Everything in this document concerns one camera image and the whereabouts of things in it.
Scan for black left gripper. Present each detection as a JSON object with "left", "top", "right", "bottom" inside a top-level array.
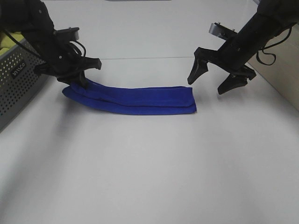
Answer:
[{"left": 35, "top": 45, "right": 101, "bottom": 89}]

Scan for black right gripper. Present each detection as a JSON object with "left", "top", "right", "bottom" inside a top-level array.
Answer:
[{"left": 187, "top": 35, "right": 256, "bottom": 95}]

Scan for blue microfibre towel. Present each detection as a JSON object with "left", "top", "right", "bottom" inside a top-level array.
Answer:
[{"left": 62, "top": 80, "right": 197, "bottom": 115}]

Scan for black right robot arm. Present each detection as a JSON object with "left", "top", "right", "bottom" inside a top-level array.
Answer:
[{"left": 187, "top": 0, "right": 299, "bottom": 95}]

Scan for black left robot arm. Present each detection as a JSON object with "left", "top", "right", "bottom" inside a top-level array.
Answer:
[{"left": 0, "top": 0, "right": 101, "bottom": 88}]

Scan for grey perforated laundry basket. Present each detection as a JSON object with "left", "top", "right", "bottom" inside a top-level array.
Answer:
[{"left": 0, "top": 44, "right": 48, "bottom": 130}]

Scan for beige storage box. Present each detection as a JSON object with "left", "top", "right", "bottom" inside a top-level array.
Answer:
[{"left": 249, "top": 24, "right": 299, "bottom": 108}]

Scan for yellow-green towel in basket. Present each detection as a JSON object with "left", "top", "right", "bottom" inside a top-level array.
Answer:
[{"left": 0, "top": 31, "right": 24, "bottom": 56}]

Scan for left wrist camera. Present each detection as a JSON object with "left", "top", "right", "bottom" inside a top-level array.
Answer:
[{"left": 53, "top": 27, "right": 79, "bottom": 42}]

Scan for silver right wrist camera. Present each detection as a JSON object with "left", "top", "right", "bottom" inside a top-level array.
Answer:
[{"left": 209, "top": 23, "right": 237, "bottom": 41}]

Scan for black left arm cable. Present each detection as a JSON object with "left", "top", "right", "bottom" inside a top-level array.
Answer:
[{"left": 0, "top": 28, "right": 87, "bottom": 59}]

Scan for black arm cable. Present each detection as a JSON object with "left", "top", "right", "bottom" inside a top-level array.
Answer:
[
  {"left": 0, "top": 28, "right": 87, "bottom": 59},
  {"left": 256, "top": 25, "right": 294, "bottom": 66}
]

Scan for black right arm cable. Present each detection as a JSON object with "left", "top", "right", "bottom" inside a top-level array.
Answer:
[{"left": 256, "top": 25, "right": 294, "bottom": 66}]

